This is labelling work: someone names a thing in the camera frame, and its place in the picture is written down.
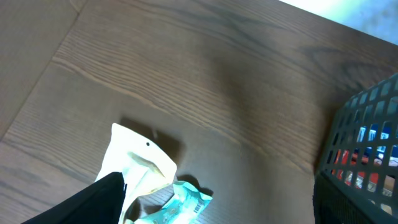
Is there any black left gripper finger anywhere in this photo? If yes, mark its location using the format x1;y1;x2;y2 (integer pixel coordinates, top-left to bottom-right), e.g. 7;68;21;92
24;172;126;224

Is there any white paper pouch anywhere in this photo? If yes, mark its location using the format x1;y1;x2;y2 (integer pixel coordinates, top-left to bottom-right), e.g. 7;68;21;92
95;123;177;223

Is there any light teal wrapper packet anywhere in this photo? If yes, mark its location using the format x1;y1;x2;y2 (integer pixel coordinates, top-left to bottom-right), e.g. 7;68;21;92
125;180;213;224

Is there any grey plastic basket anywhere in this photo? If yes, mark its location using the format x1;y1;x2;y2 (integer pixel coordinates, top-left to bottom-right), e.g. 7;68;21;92
313;75;397;224

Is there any spaghetti pasta packet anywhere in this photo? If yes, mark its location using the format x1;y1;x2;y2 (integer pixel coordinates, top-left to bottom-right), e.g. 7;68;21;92
326;147;397;197

